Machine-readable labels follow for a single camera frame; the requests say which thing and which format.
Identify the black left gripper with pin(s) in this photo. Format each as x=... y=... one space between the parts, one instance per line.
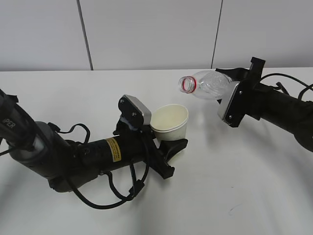
x=137 y=143

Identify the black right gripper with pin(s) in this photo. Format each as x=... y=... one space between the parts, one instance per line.
x=244 y=97

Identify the white paper cup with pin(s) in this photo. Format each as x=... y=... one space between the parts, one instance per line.
x=169 y=123

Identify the clear water bottle red label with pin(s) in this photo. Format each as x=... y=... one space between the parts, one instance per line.
x=209 y=85

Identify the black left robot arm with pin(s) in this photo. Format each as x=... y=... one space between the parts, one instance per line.
x=40 y=147

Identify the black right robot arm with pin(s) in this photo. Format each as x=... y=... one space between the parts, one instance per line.
x=292 y=114

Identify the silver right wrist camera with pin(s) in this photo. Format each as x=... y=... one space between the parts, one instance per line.
x=230 y=110

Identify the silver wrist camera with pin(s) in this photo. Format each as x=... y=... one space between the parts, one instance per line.
x=230 y=110
x=133 y=112

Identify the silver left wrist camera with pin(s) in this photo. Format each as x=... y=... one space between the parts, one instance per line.
x=133 y=112

